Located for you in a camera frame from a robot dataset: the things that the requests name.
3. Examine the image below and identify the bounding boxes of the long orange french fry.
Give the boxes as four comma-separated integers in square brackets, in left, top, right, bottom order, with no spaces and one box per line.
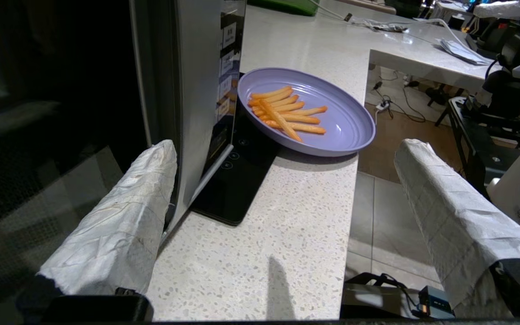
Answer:
[258,99,303,143]

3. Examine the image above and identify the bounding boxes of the silver metal electronics box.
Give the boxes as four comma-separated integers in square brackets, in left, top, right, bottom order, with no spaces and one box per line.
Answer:
[341,273,421,319]

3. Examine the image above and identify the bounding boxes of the black induction cooktop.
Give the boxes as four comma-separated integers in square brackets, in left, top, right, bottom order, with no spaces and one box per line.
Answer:
[190,71,283,226]

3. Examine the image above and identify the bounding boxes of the microwave door with glass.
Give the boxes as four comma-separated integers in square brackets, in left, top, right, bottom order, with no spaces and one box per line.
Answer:
[0,0,224,246]

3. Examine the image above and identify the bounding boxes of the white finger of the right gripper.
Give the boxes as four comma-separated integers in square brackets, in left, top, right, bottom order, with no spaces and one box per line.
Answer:
[474,0,520,19]

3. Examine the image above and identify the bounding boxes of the black metal frame table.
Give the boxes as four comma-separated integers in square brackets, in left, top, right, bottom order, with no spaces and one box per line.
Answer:
[435,96,520,199]

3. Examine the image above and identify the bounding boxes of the white paper stack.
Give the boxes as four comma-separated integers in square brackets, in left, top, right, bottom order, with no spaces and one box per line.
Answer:
[440,38,492,66]

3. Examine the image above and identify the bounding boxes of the white charger cable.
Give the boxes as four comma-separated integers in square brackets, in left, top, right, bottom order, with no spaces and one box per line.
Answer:
[307,0,473,50]

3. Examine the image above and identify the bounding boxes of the blue electronic device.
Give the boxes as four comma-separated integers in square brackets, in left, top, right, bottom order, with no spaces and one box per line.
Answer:
[417,285,455,319]

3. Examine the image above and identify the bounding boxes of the green plastic tray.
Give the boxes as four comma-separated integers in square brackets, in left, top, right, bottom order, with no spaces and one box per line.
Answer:
[247,0,319,17]

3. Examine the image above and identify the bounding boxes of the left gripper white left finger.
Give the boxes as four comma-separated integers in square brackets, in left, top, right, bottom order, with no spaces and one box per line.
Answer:
[38,139,178,295]

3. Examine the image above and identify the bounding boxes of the silver microwave oven body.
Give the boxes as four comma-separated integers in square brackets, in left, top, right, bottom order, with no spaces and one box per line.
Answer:
[188,0,248,208]

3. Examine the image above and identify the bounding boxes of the lilac round plate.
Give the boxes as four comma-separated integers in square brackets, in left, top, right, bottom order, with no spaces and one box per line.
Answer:
[237,68,376,158]

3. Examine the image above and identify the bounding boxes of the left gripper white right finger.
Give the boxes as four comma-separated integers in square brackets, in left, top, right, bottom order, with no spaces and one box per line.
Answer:
[395,139,520,316]

